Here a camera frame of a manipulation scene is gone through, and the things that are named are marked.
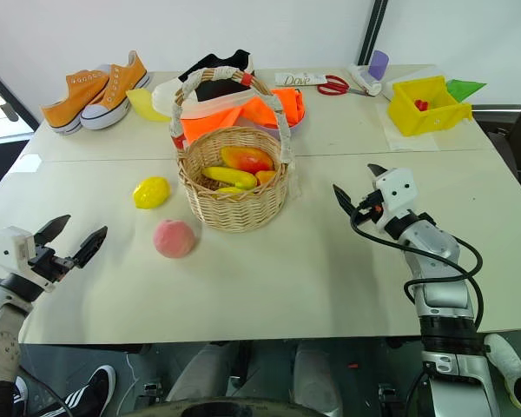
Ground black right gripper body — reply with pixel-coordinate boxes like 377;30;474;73
351;189;386;226

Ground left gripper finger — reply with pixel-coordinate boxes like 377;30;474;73
32;214;72;250
72;225;109;269

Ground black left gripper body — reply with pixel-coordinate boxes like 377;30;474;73
27;244;81;284

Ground small orange fruit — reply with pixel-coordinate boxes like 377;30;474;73
254;169;279;187

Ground white paper sheet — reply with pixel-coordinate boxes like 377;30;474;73
374;101;440;153

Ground yellow plastic box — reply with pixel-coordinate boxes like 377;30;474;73
386;75;474;138

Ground yellow lemon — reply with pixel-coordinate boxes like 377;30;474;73
132;175;173;211

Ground pink peach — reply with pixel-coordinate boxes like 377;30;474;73
152;218;198;260

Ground red yellow mango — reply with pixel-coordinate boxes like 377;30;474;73
220;145;275;175

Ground purple cup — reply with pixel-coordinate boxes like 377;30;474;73
367;49;390;81

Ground white Dove box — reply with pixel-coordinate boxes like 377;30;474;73
274;70;332;89

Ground green paper sheet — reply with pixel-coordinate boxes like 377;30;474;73
445;77;488;105

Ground orange canvas sneaker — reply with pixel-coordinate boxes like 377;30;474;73
40;69;113;136
79;50;152;131

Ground black striped sneaker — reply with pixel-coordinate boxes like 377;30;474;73
11;364;117;417

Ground black chair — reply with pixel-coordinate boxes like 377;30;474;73
476;89;521;210

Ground neon orange cloth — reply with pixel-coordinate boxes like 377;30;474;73
181;86;306;145

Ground grey rounded leg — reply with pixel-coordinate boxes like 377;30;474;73
293;341;345;417
166;343;234;403

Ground white black shoe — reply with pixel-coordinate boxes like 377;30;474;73
150;48;257;119

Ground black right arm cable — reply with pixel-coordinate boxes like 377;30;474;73
349;208;486;336

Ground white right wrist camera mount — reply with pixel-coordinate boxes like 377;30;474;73
374;166;419;228

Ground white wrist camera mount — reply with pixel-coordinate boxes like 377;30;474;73
374;166;419;228
0;225;56;293

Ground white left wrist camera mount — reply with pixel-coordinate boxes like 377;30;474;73
0;225;56;293

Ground red handled scissors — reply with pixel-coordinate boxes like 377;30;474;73
316;74;375;98

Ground wicker basket with handle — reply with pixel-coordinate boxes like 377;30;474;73
169;64;303;234

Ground dark window frame post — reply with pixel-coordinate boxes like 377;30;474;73
357;0;391;67

